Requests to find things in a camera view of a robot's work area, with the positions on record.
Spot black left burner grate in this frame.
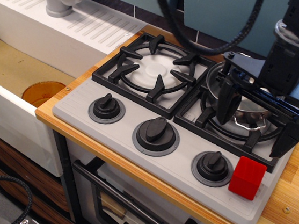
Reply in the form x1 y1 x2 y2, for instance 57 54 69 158
92 33 215 119

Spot black right burner grate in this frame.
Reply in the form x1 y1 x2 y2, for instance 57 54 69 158
173 62 294 173

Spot black stove knob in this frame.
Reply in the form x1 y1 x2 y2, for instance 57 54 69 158
191 151 234 187
132 117 180 157
88 93 126 124

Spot black braided cable foreground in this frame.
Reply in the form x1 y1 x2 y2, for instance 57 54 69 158
0 175 33 224

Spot red cube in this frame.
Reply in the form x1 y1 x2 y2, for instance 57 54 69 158
228 156 267 200

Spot oven door with handle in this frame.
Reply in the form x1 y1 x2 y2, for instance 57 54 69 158
72 157 205 224

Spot black right stove knob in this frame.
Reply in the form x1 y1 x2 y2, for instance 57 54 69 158
191 151 234 187

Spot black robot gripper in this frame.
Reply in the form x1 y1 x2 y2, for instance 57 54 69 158
216 35 299 158

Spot black braided cable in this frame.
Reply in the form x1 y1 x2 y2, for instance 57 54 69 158
145 0 266 62

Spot wooden drawer fronts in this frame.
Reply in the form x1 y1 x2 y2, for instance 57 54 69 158
0 139 73 224

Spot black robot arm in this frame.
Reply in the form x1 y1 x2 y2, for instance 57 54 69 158
216 0 299 158

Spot stainless steel pan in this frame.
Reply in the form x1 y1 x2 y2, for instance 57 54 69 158
206 61 272 133

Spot black middle stove knob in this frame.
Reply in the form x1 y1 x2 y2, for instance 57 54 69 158
132 117 180 157

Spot black burner grate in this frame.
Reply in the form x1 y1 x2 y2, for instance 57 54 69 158
173 62 294 173
92 33 215 119

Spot grey toy stove top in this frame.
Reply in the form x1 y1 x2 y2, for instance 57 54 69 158
40 23 299 224

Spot black left stove knob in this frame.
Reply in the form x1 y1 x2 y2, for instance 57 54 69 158
88 93 126 124

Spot white toy sink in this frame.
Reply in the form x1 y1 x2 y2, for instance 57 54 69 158
0 0 145 177

